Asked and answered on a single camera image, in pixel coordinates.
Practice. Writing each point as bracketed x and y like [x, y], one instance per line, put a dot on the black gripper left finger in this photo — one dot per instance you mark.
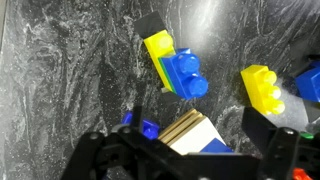
[136, 116]

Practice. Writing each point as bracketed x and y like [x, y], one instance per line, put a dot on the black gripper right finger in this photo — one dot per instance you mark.
[253, 123]

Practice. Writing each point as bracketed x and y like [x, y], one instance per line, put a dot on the blue square toy block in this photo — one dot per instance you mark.
[150, 129]
[183, 75]

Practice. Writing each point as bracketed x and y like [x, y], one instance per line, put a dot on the small yellow toy block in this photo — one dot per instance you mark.
[258, 85]

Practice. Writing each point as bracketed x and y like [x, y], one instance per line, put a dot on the large blue toy block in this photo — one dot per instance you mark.
[215, 146]

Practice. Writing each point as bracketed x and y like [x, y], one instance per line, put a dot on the green toy block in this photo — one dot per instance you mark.
[306, 136]

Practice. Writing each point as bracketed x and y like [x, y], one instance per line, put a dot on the red toy block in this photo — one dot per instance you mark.
[301, 174]

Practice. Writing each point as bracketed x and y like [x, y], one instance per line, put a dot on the long yellow toy block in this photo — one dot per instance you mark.
[156, 45]

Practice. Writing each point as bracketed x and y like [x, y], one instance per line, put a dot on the thin green toy plate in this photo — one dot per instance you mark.
[165, 75]

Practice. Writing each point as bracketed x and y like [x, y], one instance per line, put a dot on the grey tape piece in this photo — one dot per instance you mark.
[312, 111]

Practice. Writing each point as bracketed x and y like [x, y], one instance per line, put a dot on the black tape strip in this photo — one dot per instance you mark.
[149, 24]

